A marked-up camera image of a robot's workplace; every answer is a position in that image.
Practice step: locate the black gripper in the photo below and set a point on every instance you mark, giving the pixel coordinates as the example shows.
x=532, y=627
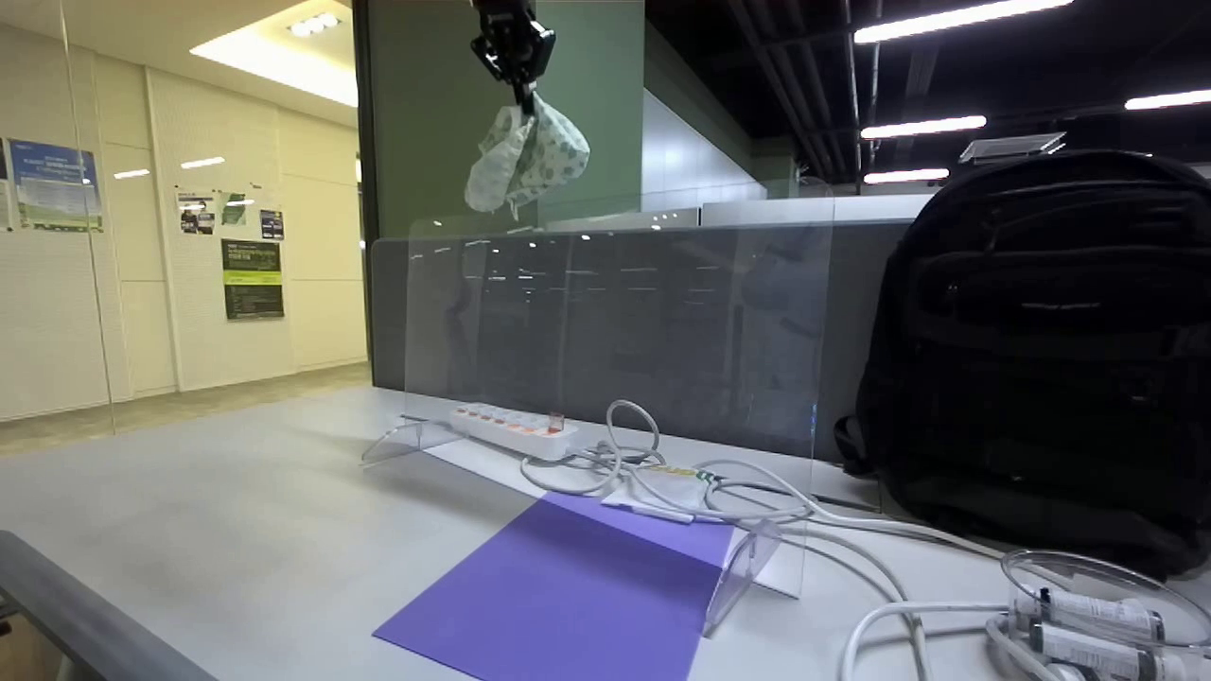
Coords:
x=513, y=28

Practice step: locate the pale green patterned cloth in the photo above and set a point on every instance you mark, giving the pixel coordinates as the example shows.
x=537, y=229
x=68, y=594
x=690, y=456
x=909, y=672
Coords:
x=544, y=152

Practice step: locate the green pillar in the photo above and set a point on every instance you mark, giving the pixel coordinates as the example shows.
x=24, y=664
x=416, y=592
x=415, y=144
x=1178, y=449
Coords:
x=416, y=116

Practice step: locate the clear acrylic screen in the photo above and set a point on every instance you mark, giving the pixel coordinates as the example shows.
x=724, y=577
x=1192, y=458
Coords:
x=629, y=326

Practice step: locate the white power strip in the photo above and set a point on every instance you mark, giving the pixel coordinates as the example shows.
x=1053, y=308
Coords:
x=516, y=433

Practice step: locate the fluorescent ceiling light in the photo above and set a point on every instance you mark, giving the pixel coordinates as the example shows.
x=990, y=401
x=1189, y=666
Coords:
x=1167, y=99
x=907, y=177
x=926, y=126
x=960, y=20

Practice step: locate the grey partition panel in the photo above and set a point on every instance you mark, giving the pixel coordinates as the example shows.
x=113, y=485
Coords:
x=872, y=316

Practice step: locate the purple mat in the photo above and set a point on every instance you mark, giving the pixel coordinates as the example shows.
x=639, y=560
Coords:
x=569, y=606

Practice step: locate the black backpack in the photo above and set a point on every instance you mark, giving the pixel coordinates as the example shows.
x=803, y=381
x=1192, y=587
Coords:
x=1044, y=355

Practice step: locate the white plug adapter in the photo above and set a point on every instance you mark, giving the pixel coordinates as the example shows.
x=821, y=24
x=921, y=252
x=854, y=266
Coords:
x=1085, y=655
x=1100, y=609

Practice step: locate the small wall photo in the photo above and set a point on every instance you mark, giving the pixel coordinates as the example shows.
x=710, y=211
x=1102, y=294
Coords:
x=269, y=226
x=193, y=212
x=236, y=211

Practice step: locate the dark green wall poster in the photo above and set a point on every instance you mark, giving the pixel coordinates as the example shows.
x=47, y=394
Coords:
x=251, y=282

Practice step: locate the blue wall poster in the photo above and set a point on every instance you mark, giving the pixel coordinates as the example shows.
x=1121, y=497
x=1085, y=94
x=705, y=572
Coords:
x=53, y=184

